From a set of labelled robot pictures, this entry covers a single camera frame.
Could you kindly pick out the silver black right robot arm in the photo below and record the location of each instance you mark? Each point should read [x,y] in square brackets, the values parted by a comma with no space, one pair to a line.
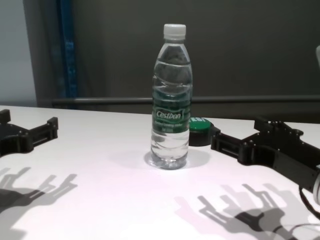
[317,190]

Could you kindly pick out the blue metal shelf upright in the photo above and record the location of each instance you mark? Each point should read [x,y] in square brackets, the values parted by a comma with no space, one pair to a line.
[68,62]

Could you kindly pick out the grey horizontal metal rail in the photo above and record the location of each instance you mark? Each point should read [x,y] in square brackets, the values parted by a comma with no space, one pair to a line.
[100,100]

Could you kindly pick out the clear Cestbon water bottle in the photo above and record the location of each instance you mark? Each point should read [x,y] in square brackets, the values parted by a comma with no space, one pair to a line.
[171,75]

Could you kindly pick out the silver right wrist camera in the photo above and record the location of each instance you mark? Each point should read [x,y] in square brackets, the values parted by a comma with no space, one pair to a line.
[318,55]

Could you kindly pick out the green YES push button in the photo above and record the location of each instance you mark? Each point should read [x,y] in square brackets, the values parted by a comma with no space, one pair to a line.
[200,130]

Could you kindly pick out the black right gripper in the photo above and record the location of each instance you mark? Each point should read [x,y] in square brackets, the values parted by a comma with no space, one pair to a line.
[280,152]

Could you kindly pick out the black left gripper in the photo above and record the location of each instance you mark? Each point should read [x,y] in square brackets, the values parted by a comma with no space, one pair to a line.
[12,140]

